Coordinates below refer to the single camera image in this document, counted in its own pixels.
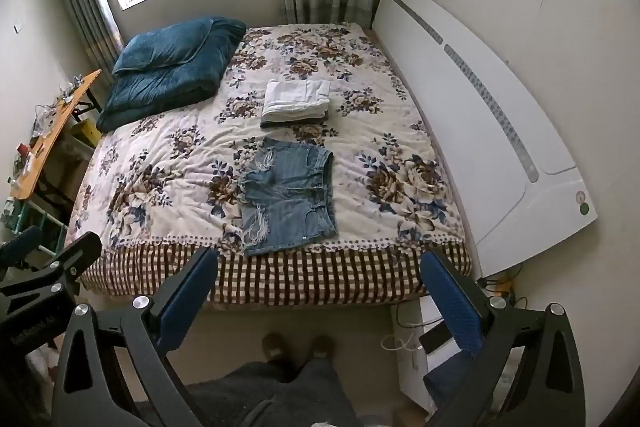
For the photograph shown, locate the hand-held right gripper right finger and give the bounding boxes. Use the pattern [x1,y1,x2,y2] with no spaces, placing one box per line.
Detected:
[420,248,586,427]

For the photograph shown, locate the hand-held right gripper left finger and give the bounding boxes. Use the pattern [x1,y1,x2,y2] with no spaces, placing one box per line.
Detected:
[50,247,221,427]

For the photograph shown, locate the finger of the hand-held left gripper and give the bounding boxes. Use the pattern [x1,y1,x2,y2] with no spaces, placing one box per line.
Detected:
[0,231,102,303]
[0,227,44,265]

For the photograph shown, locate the blue denim shorts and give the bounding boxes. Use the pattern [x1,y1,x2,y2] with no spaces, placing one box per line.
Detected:
[239,138,338,257]

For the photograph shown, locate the folded white pants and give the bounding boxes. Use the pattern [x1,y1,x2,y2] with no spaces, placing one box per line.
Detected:
[262,79,332,122]

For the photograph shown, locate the teal metal rack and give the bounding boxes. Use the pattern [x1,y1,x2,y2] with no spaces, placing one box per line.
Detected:
[0,198,69,258]

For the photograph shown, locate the black phone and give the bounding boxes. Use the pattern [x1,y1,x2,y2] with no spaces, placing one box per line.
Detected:
[419,323,452,354]

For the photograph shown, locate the power strip with plugs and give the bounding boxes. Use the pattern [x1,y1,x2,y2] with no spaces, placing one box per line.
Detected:
[477,274,518,303]

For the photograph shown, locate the dark blue cloth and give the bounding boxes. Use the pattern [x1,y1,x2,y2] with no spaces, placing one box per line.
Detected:
[424,351,482,404]

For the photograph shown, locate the white bedside cabinet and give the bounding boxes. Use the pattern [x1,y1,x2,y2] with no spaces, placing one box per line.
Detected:
[391,294,483,414]

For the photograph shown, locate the wooden folding desk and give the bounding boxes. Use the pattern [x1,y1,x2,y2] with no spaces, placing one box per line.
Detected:
[10,69,103,208]

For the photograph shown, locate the floral bed blanket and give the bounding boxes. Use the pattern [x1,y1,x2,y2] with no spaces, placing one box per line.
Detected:
[65,22,473,258]

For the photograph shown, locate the yellow box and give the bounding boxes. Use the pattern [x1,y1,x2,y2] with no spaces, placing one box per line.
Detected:
[70,119,99,151]

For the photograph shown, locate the clutter of small desk items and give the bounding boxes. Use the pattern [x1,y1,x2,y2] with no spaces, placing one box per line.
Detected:
[12,74,83,180]

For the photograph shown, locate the brown checked bed sheet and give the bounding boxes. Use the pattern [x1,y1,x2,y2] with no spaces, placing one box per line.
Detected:
[75,239,473,309]

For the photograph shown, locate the person's grey trouser legs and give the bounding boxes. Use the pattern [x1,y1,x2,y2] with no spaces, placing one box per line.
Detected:
[185,357,362,427]

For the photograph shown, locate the white bed headboard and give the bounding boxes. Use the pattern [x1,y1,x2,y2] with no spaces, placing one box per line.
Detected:
[372,0,599,280]

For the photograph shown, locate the folded dark blue quilt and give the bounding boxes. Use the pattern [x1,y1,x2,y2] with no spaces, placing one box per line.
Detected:
[96,17,247,132]

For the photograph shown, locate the white cable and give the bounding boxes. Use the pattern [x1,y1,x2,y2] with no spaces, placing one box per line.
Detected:
[381,321,423,354]

